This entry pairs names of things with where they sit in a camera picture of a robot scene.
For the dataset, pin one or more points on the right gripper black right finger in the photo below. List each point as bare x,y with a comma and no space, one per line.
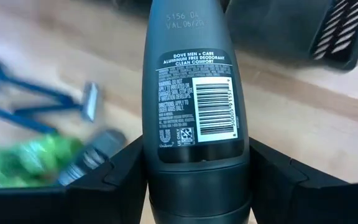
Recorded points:
291,199

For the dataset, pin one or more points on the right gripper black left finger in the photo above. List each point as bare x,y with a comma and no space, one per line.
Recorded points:
110,199

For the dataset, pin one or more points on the dark grey deodorant stick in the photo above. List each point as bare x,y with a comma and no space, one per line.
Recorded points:
104,144
194,31

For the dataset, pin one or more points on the blue pens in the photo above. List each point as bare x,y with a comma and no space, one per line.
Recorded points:
90,101

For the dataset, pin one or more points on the blue disposable razor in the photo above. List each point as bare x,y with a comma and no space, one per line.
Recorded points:
11,116
26,85

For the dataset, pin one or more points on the green travel bottle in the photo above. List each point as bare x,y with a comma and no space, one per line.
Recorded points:
33,161

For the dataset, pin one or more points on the black plastic slotted basket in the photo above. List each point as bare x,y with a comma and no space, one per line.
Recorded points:
275,31

